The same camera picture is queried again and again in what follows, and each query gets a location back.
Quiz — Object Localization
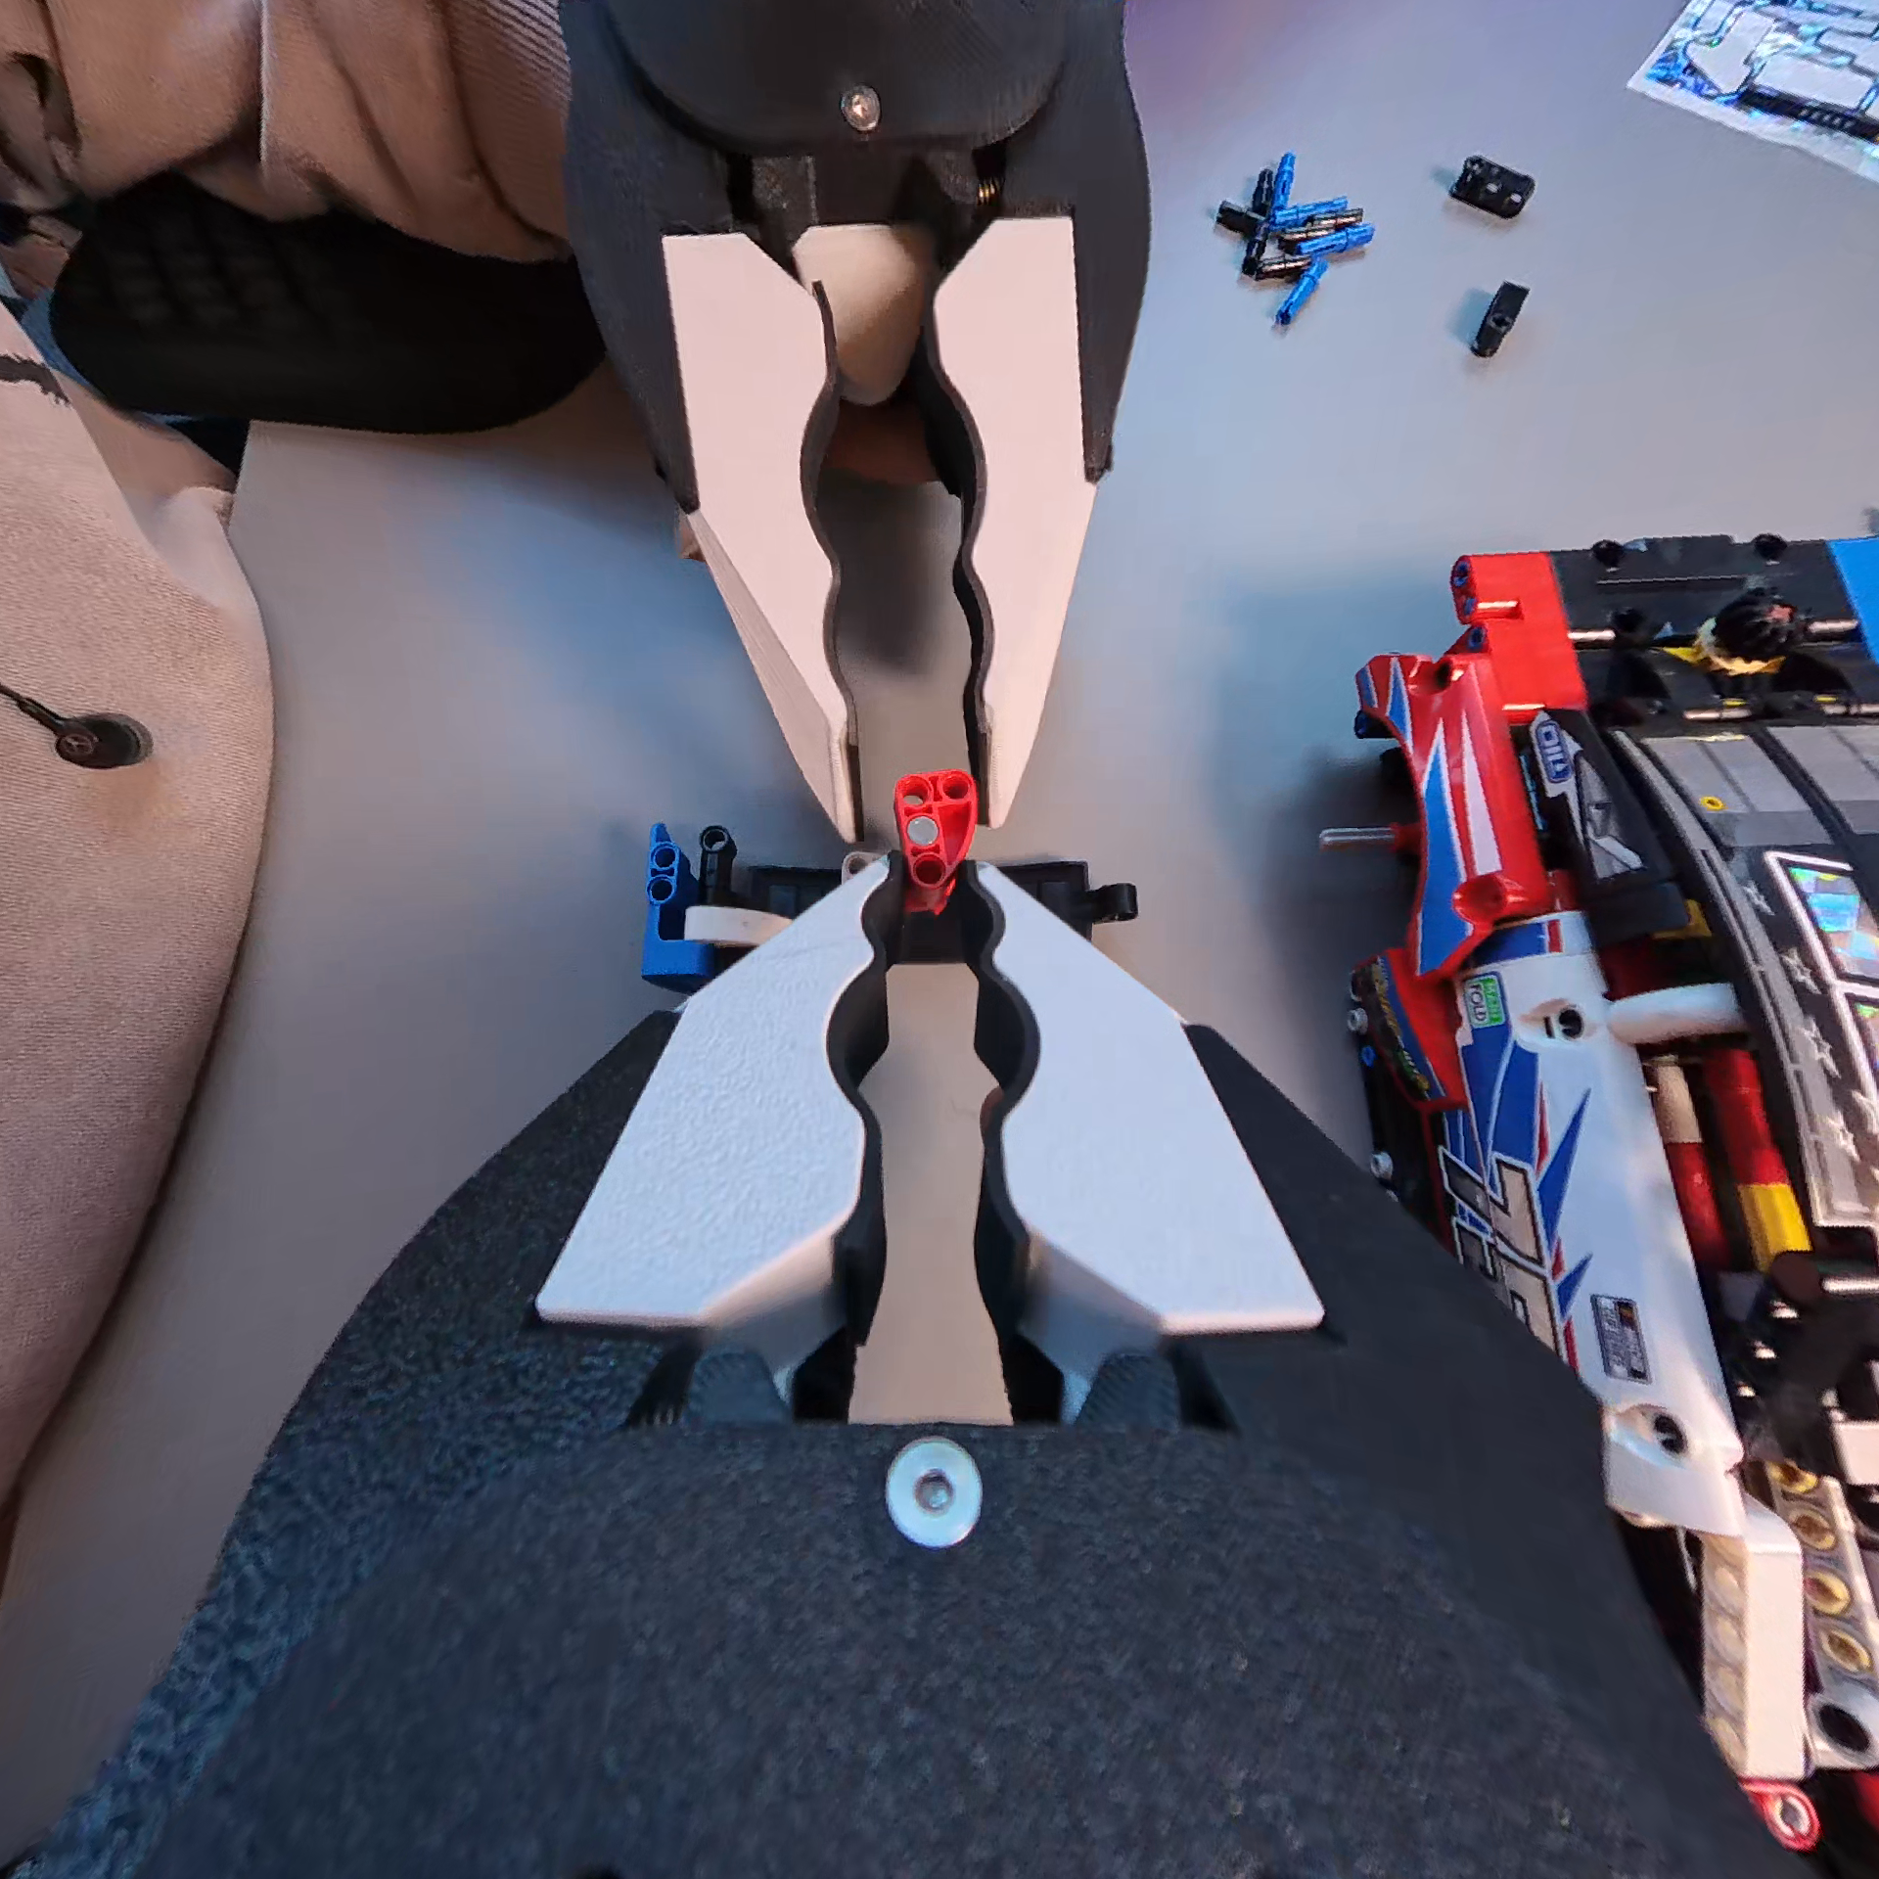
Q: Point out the shiny sticker sheet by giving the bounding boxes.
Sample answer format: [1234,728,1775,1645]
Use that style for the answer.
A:
[1626,0,1879,185]

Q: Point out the lego race car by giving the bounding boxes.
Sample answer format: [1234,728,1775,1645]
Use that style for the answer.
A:
[1322,514,1879,1855]

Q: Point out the black lego panel blue end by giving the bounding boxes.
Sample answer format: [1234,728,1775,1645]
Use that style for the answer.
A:
[636,822,1138,993]

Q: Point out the black forearm brace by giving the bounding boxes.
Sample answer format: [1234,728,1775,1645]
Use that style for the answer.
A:
[51,176,610,435]

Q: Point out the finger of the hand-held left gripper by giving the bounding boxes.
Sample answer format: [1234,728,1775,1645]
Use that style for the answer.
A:
[921,217,1102,834]
[659,234,862,842]

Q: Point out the red lego piece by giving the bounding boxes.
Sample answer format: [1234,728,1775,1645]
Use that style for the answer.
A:
[889,769,980,916]

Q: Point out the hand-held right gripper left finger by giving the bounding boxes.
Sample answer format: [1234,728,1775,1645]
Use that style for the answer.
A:
[535,854,900,1391]

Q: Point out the person's left hand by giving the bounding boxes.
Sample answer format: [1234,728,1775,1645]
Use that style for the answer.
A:
[821,397,954,495]

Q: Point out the pile of blue lego pins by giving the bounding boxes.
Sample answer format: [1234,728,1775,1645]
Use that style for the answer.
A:
[1214,150,1377,329]

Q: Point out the person's left forearm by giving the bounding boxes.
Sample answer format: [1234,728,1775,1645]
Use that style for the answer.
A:
[0,0,588,266]

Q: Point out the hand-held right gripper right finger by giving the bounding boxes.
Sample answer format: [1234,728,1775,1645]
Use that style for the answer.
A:
[966,861,1324,1391]

